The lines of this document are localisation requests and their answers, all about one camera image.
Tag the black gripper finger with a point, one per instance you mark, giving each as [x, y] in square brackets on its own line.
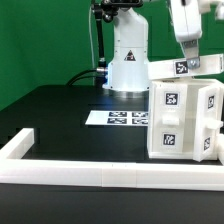
[190, 51]

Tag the white cabinet door with tag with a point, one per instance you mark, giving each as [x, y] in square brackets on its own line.
[208, 121]

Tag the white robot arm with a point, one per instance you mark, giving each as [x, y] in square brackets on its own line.
[130, 71]

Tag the white U-shaped obstacle wall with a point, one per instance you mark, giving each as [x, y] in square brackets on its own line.
[16, 169]

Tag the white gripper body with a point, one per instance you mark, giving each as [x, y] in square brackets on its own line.
[186, 20]

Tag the white cabinet top box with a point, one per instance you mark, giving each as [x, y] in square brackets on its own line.
[166, 69]

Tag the white base tag plate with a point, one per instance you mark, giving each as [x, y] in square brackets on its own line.
[117, 118]

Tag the white cabinet body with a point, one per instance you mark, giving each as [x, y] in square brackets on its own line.
[185, 119]

